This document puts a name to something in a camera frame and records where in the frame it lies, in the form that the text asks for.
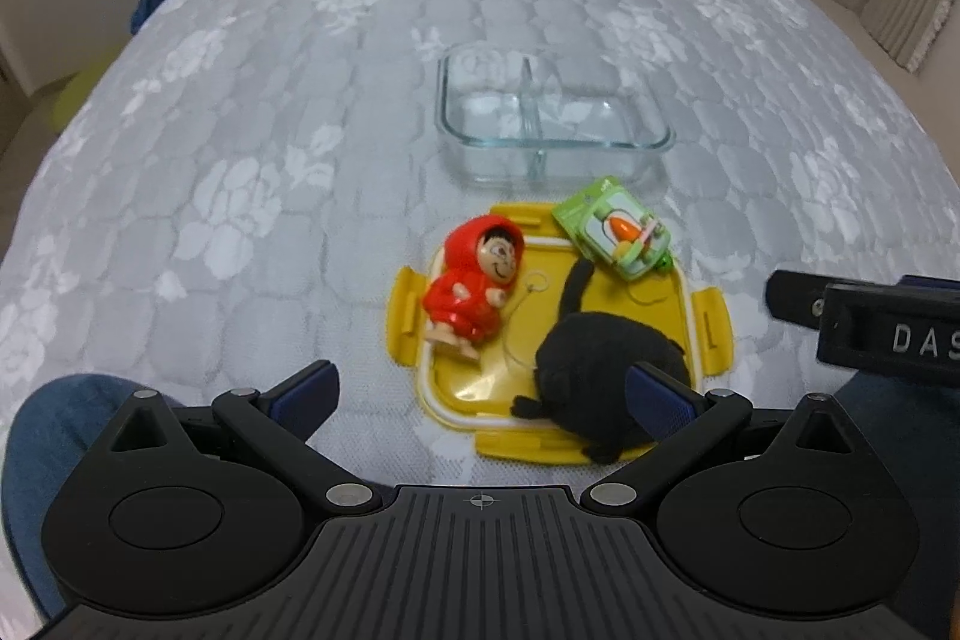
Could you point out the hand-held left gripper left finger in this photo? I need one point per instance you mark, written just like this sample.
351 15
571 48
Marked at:
304 396

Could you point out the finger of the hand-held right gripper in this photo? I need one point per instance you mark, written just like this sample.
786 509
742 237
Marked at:
795 304

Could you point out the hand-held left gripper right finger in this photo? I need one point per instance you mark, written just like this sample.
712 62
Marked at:
660 404

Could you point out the black plush toy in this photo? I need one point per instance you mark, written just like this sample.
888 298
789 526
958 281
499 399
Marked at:
592 355

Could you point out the yellow container lid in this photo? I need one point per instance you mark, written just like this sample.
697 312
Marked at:
480 385

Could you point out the red hooded figure toy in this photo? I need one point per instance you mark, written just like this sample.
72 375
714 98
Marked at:
465 295

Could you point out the divided glass container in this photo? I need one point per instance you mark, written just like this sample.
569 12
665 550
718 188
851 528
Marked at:
559 141

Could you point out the person's right leg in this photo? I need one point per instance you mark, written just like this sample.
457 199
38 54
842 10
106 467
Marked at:
892 407

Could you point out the person's leg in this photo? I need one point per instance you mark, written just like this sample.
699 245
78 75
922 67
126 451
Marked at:
45 452
892 407

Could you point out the grey floral quilted bedspread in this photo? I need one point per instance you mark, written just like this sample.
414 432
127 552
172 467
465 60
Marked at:
300 160

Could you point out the person's left leg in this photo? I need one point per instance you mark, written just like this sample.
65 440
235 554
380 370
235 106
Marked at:
45 452

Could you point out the yellow-green round object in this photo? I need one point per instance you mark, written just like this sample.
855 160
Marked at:
67 100

